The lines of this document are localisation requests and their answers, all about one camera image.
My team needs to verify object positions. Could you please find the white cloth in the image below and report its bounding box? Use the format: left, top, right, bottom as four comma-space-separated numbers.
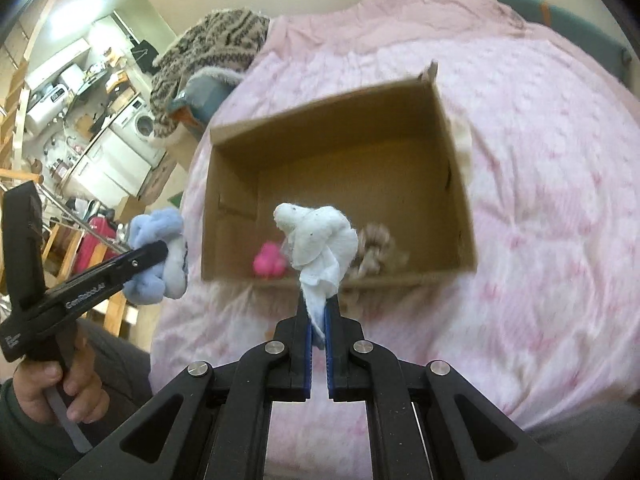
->
273, 203, 359, 349

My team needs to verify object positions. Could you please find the pink soft ball toy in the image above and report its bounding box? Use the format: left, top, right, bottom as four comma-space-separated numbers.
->
253, 242, 288, 278

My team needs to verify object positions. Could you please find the person's left hand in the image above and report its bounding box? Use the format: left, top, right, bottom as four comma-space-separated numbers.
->
12, 328, 112, 426

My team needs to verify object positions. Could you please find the red bag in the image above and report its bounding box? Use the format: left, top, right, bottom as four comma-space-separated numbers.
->
72, 214, 116, 275

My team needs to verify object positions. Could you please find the wooden chair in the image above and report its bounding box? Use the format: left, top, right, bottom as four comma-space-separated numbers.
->
42, 217, 128, 337

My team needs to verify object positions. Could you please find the beige knitted toy in box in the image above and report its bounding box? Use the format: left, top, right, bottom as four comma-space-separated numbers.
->
347, 223, 409, 280

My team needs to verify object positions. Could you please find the white washing machine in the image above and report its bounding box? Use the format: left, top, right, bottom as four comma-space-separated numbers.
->
110, 96, 165, 169

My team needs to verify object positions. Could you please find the grey blue cushion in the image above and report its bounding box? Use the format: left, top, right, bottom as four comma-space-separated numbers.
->
167, 66, 244, 122

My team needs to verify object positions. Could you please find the pink patterned quilt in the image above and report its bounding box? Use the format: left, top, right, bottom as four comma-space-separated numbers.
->
150, 0, 640, 480

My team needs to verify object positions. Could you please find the brown cardboard box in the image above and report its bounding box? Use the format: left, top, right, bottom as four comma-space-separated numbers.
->
201, 68, 477, 288

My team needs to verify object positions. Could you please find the patterned knit sweater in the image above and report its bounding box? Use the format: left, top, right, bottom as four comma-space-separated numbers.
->
149, 8, 270, 144

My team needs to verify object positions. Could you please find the cream cloth beside box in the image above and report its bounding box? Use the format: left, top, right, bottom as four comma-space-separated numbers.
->
448, 115, 473, 185

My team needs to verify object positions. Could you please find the teal pillow with orange stripe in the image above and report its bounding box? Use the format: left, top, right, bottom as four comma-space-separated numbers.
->
498, 0, 632, 89

